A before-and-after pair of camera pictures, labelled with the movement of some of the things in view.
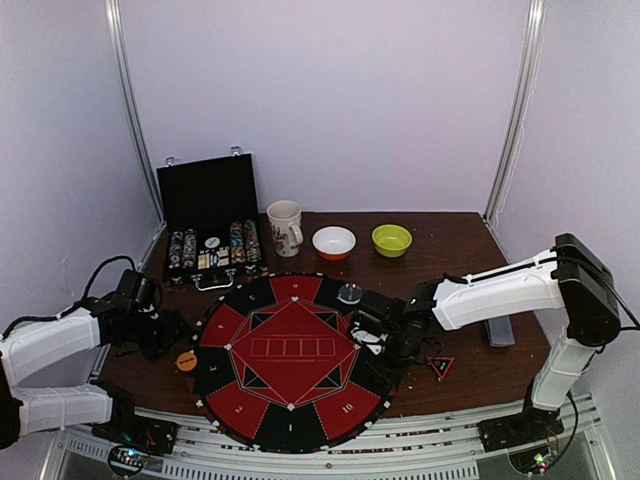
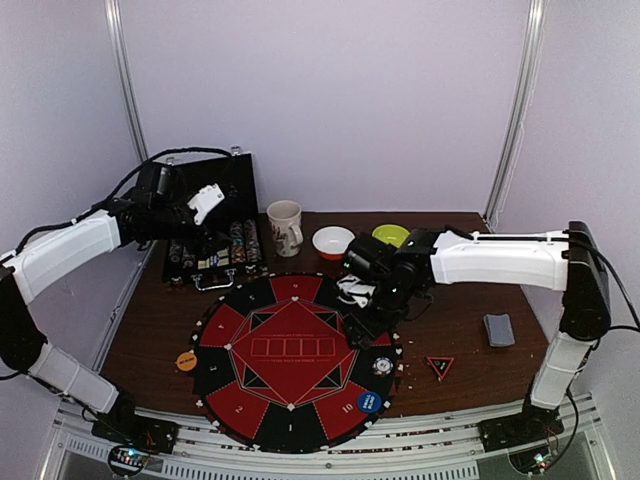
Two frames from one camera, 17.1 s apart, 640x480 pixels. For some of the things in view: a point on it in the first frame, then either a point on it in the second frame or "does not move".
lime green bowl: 391,240 does not move
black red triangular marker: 442,365 does not move
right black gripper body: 373,342 to 358,329
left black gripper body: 151,336 to 192,242
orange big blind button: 186,361 does not move
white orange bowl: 334,243 does not move
